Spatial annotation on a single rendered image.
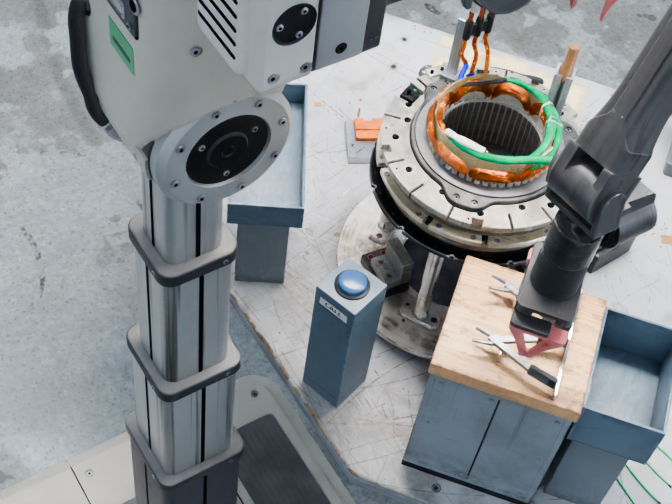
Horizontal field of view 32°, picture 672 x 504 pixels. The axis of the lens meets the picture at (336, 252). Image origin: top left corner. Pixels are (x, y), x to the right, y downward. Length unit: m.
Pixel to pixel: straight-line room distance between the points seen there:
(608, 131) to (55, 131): 2.16
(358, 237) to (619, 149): 0.81
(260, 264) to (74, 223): 1.18
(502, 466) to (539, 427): 0.13
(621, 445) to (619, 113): 0.52
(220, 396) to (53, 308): 1.18
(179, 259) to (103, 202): 1.61
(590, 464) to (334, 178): 0.70
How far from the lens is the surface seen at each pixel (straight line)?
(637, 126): 1.21
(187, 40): 1.01
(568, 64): 1.70
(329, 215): 1.99
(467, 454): 1.67
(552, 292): 1.34
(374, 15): 0.85
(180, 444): 1.76
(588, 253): 1.29
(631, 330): 1.64
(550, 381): 1.49
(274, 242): 1.81
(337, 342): 1.64
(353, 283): 1.58
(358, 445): 1.75
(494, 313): 1.56
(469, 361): 1.51
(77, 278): 2.87
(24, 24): 3.49
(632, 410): 1.63
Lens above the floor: 2.32
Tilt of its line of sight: 52 degrees down
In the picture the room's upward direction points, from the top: 9 degrees clockwise
